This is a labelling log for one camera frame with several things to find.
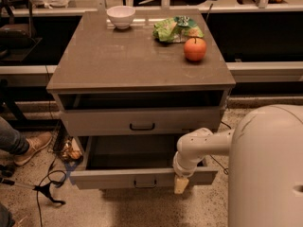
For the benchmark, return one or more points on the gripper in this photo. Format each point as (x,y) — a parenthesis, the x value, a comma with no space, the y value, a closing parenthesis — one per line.
(184,171)

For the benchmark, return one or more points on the grey drawer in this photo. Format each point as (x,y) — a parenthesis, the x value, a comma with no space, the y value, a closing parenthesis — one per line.
(146,121)
(127,161)

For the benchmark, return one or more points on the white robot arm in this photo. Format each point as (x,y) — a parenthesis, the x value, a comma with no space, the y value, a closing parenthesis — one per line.
(265,172)

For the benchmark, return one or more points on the grey top drawer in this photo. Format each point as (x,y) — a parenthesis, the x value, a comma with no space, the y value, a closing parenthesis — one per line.
(146,121)

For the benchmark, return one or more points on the grey drawer cabinet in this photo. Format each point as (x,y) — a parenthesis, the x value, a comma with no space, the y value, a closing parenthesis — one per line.
(104,68)

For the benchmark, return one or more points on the blue tape cross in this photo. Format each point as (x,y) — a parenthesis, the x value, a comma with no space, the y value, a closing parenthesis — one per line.
(70,167)

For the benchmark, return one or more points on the black grabber tool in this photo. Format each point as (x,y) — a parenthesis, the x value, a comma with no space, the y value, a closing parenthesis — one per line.
(44,189)

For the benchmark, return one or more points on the red apple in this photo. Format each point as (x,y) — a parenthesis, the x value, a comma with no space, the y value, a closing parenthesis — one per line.
(195,49)

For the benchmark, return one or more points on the tan shoe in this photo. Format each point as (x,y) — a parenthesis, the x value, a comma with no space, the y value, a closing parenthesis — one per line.
(35,144)

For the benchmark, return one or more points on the green chip bag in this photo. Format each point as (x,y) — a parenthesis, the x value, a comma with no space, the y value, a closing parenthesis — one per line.
(176,29)

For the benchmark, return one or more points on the jeans leg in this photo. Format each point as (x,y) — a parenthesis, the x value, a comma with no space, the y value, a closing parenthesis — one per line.
(11,140)

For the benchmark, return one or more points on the white bowl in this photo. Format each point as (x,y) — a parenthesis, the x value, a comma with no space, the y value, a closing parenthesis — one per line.
(121,16)

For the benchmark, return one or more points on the black chair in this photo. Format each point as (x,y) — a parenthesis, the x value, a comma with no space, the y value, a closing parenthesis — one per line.
(17,40)

